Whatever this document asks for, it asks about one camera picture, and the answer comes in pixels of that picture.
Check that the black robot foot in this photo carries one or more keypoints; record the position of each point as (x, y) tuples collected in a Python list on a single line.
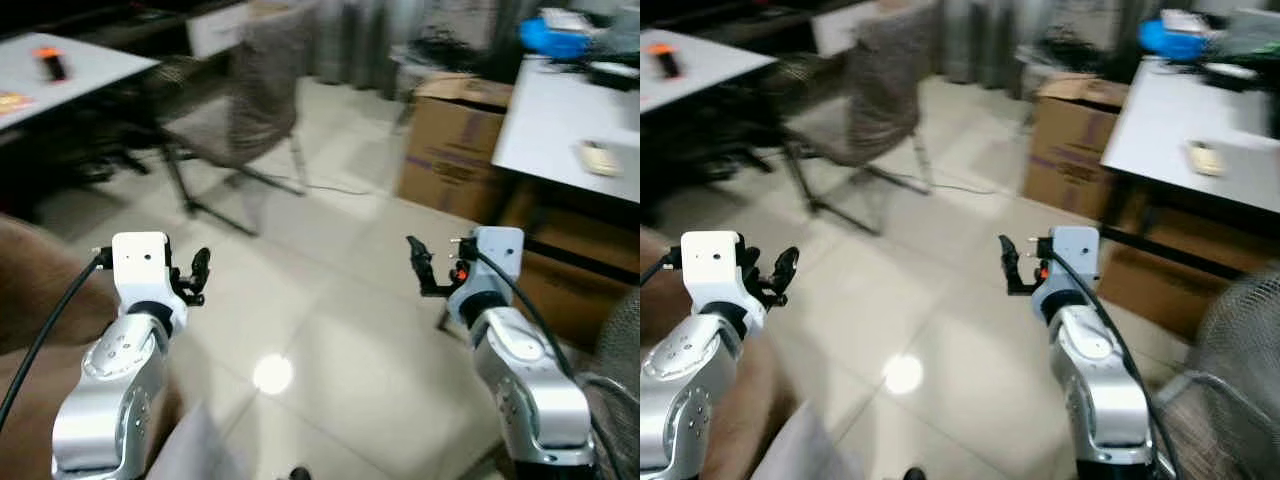
[(913, 474), (299, 473)]

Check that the white table with beige device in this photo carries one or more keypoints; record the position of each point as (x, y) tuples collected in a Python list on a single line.
[(550, 125), (1170, 110)]

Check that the tall printed cardboard box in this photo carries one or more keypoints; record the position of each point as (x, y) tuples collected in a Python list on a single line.
[(450, 150), (1070, 150)]

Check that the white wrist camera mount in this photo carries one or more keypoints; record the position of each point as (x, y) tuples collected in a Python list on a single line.
[(1072, 260), (140, 262), (495, 262), (710, 262)]

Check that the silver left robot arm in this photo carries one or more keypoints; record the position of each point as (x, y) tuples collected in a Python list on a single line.
[(690, 395), (112, 392)]

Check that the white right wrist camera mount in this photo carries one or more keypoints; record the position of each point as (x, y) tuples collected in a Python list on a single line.
[(1072, 260), (495, 262)]

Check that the grey curtain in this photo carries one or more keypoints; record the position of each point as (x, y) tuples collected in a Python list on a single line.
[(400, 35), (1000, 35)]

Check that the grey fabric chair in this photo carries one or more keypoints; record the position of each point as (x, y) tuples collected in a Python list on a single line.
[(875, 100), (255, 100)]

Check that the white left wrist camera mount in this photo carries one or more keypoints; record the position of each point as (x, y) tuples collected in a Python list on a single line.
[(710, 262), (140, 262)]

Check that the small beige device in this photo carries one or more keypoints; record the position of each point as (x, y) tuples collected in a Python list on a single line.
[(1206, 159), (600, 159)]

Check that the orange and black tool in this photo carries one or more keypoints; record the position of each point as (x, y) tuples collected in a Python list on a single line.
[(666, 62), (50, 64)]

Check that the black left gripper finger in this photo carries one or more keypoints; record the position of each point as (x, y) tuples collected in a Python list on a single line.
[(189, 296), (787, 264), (201, 265), (776, 296)]

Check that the blue plastic object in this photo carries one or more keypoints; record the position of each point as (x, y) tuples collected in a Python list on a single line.
[(550, 40), (1170, 42)]

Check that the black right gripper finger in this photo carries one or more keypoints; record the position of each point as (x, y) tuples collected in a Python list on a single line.
[(1016, 289), (1008, 260), (419, 260), (431, 291)]

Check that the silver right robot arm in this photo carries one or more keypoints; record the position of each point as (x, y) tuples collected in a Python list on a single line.
[(535, 395), (1100, 395)]

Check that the white table with orange tool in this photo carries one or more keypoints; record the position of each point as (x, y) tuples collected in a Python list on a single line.
[(90, 70), (720, 65)]

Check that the low brown cardboard box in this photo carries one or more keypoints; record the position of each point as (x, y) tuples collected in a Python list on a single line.
[(580, 290), (1170, 285)]

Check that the flat orange packet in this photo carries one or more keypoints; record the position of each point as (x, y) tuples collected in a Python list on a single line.
[(12, 101)]

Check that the brown sofa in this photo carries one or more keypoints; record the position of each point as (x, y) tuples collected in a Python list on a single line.
[(750, 400), (40, 290)]

